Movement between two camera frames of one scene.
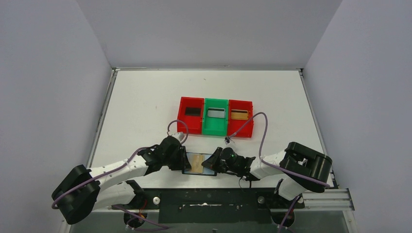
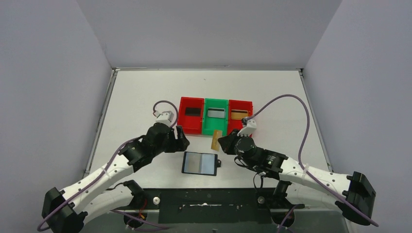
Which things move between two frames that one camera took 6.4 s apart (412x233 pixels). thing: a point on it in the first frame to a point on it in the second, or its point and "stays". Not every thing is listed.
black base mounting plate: x=253 y=205 stays
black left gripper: x=181 y=158 to x=175 y=140
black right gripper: x=213 y=162 to x=227 y=142
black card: x=193 y=111 stays
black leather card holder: x=195 y=160 stays
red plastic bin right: x=240 y=112 stays
